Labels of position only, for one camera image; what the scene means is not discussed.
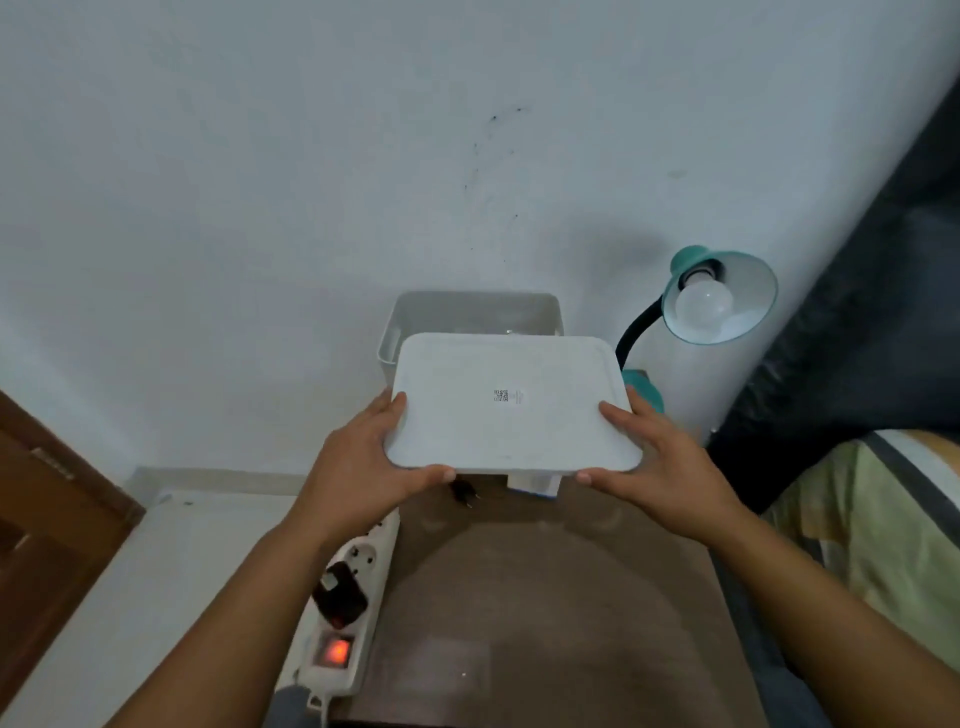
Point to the person's left hand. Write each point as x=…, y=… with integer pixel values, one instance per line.
x=352, y=480

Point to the person's right hand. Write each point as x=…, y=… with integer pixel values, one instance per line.
x=675, y=480

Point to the blue white bulb carton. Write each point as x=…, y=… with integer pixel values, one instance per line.
x=536, y=484

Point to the white storage box lid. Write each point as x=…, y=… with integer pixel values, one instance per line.
x=510, y=427

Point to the white light bulb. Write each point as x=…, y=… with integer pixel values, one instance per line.
x=701, y=304

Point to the teal desk lamp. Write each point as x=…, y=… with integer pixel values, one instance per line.
x=742, y=300

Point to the white plastic storage box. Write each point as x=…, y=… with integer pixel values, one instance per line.
x=465, y=311

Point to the person's right forearm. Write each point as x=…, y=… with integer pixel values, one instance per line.
x=825, y=622

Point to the person's left forearm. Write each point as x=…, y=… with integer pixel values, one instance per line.
x=240, y=637

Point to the white power strip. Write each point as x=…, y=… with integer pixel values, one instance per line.
x=375, y=547

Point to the black plug adapter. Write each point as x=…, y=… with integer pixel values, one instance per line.
x=337, y=596

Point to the striped pillow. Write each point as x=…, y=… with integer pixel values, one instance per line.
x=885, y=540

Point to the brown wooden door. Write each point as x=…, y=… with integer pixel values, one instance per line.
x=45, y=540

